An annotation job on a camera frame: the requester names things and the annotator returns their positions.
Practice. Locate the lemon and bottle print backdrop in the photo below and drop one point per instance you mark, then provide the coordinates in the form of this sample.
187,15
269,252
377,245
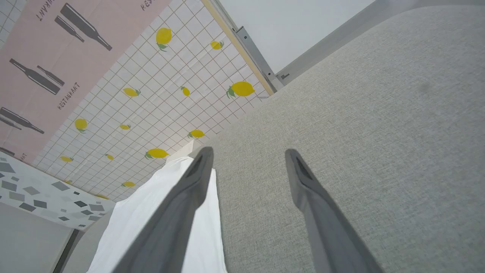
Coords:
151,94

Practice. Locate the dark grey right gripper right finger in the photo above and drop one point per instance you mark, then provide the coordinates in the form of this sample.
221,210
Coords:
329,227

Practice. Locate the white partition board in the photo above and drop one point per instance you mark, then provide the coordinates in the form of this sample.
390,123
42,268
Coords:
295,30

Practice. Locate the white garment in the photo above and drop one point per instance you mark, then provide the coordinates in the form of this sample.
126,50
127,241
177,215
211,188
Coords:
132,227

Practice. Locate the grey metal frame bracket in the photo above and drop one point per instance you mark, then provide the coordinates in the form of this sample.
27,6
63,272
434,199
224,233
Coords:
257,57

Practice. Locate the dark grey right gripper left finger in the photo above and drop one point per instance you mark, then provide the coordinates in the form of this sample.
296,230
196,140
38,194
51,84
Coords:
170,227

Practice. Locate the terrazzo pattern panel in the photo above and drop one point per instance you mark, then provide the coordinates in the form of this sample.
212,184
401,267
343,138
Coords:
38,189

